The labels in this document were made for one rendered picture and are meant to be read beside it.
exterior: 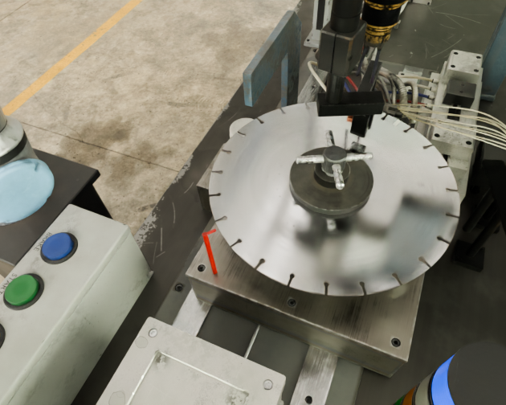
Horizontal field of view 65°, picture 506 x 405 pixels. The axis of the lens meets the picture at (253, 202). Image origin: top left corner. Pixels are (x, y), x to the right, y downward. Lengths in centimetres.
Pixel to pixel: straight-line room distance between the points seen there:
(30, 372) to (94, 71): 221
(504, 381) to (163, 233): 62
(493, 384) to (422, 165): 40
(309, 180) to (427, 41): 79
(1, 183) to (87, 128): 161
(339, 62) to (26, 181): 47
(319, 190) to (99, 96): 201
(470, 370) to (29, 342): 48
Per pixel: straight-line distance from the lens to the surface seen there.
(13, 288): 61
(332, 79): 52
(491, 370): 24
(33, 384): 59
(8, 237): 89
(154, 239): 76
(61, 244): 61
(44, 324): 57
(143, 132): 211
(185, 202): 79
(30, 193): 70
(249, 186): 54
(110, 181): 194
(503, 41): 102
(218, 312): 66
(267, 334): 65
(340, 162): 50
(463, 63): 92
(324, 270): 47
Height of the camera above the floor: 137
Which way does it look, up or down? 53 degrees down
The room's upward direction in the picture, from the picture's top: 4 degrees counter-clockwise
